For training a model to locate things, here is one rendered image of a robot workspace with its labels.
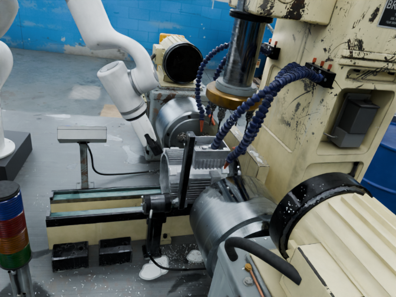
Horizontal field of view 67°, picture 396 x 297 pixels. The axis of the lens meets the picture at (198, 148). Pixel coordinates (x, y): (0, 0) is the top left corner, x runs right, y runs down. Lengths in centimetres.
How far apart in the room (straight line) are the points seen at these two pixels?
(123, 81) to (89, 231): 49
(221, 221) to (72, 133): 67
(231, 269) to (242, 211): 17
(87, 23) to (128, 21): 551
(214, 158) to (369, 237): 62
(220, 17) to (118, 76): 575
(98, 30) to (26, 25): 588
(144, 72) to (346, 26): 53
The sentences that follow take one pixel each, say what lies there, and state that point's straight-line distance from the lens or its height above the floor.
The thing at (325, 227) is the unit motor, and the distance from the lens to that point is 49.
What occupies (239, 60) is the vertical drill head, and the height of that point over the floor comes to 143.
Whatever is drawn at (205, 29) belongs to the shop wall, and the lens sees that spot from 655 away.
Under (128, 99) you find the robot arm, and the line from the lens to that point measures 91.
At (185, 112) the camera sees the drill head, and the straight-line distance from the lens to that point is 119.
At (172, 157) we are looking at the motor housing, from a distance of 98.
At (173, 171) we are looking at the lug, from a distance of 95.
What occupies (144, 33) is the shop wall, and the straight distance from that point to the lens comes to 645.
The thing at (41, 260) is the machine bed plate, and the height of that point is 80.
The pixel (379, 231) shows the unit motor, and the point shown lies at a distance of 47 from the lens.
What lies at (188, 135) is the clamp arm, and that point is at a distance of 81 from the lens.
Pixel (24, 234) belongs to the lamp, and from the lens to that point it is 73.
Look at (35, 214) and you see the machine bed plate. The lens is 125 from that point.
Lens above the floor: 161
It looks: 29 degrees down
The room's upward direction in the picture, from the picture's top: 10 degrees clockwise
